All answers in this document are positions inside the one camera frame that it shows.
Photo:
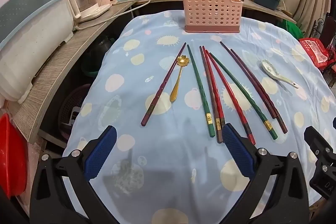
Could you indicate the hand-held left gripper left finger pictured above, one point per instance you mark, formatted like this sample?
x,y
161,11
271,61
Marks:
x,y
101,153

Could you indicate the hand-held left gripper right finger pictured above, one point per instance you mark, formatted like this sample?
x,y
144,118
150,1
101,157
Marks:
x,y
237,150

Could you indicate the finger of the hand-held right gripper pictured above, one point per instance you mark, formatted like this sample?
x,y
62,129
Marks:
x,y
315,138

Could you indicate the maroon spiral chopstick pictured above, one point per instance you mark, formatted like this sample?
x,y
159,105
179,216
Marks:
x,y
246,77
164,83
260,92

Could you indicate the pink perforated utensil basket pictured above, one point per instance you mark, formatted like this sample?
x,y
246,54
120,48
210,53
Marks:
x,y
210,11

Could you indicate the green chopstick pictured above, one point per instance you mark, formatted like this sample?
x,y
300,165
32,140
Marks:
x,y
199,85
242,95

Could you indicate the red chopstick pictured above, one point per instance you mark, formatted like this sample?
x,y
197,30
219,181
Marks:
x,y
230,95
213,82

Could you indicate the light blue printed tablecloth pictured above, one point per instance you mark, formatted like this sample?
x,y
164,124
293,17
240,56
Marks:
x,y
157,161

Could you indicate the brown chopstick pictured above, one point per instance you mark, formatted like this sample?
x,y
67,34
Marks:
x,y
208,82

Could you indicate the gold flower spoon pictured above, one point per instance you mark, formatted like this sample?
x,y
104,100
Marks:
x,y
174,95

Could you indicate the white ceramic soup spoon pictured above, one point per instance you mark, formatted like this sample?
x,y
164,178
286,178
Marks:
x,y
267,66

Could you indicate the red printed bag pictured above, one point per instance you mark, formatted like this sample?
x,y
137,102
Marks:
x,y
315,52

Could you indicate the red plastic basin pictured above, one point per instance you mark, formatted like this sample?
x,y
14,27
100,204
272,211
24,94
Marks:
x,y
11,155

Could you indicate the black metal chair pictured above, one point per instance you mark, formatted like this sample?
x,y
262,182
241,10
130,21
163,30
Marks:
x,y
326,29

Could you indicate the green cloth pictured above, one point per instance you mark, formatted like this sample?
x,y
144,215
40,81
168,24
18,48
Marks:
x,y
294,29

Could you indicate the white dish drainer box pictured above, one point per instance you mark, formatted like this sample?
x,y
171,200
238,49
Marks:
x,y
26,50

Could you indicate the blue and yellow bowl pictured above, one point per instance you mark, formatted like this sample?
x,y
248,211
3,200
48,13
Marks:
x,y
266,2

